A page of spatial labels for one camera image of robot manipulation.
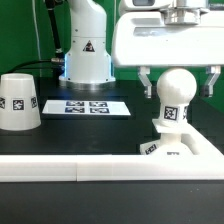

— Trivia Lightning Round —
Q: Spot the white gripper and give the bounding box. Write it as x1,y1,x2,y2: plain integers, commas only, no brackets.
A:
112,11,224,98

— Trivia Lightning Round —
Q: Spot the white lamp base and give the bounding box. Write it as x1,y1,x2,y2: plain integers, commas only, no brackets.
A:
139,119,192,156

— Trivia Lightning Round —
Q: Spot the white lamp shade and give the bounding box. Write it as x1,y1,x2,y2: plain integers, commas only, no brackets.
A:
0,73,41,131

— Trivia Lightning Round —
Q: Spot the white marker sheet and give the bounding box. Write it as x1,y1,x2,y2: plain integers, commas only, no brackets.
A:
43,100,130,116

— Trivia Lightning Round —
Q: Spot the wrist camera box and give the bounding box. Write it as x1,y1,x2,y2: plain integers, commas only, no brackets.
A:
119,0,173,15

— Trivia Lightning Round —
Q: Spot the white L-shaped boundary frame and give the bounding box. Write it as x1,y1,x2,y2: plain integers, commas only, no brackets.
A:
0,119,224,182

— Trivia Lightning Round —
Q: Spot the black cable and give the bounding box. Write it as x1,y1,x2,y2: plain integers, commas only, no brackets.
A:
6,0,68,75

